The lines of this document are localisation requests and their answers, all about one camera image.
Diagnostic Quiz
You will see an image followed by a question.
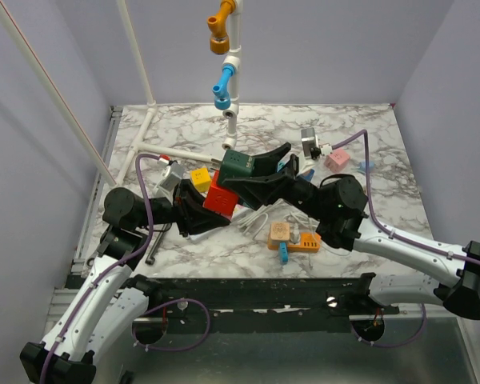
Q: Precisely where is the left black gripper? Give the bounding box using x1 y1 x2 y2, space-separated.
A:
135 178 230 236

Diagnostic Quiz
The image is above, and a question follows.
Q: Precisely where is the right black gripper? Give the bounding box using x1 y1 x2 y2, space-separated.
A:
225 142 330 221

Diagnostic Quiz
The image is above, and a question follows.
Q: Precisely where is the red cube socket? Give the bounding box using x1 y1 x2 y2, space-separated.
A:
202 171 238 218

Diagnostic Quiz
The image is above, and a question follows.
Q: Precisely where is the dark green tiger cube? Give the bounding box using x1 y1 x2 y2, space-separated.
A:
217 149 254 187

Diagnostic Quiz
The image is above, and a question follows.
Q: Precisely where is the yellow cube socket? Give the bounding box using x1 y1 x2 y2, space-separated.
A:
190 167 212 194

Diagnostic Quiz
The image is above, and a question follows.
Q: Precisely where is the wooden cube socket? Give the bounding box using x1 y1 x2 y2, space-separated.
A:
268 222 290 244

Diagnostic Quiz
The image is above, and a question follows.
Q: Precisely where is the light blue plug adapter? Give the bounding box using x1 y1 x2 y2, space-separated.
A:
278 242 289 265

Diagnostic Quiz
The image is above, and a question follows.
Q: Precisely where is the pink cube socket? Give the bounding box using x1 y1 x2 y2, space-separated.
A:
324 149 350 174

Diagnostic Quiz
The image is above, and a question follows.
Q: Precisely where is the small light blue plug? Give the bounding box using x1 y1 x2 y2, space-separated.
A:
358 161 374 174

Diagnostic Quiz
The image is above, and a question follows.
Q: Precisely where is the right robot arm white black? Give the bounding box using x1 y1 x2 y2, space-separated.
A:
218 143 480 320

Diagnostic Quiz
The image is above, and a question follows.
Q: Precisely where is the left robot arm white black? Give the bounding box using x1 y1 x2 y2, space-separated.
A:
20 179 230 383

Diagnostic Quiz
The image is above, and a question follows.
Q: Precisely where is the dark blue cube socket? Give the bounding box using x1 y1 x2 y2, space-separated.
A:
299 169 315 182

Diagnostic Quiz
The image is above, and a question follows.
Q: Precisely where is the white long power strip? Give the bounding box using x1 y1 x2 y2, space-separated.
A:
189 206 249 242

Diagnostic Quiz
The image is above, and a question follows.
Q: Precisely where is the orange power strip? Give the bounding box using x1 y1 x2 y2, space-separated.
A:
267 233 321 254

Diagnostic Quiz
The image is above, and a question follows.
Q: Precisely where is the blue valve fitting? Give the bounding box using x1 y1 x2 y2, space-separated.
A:
212 64 236 110

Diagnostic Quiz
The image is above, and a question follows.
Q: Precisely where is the orange valve fitting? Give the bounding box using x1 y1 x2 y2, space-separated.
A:
207 0 236 55

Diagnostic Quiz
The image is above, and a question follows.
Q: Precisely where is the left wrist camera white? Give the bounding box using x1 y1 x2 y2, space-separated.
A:
155 162 184 198

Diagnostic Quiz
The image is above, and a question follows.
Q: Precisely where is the dark metal T-handle tool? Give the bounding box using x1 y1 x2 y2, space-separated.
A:
145 223 172 266

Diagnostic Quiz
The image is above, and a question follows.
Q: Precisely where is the white PVC pipe frame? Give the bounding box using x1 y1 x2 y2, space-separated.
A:
0 1 243 186

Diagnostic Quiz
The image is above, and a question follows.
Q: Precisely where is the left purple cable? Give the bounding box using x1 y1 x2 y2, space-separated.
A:
38 154 212 384

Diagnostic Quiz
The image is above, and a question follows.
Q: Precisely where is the black mounting rail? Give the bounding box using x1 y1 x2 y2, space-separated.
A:
63 274 401 335

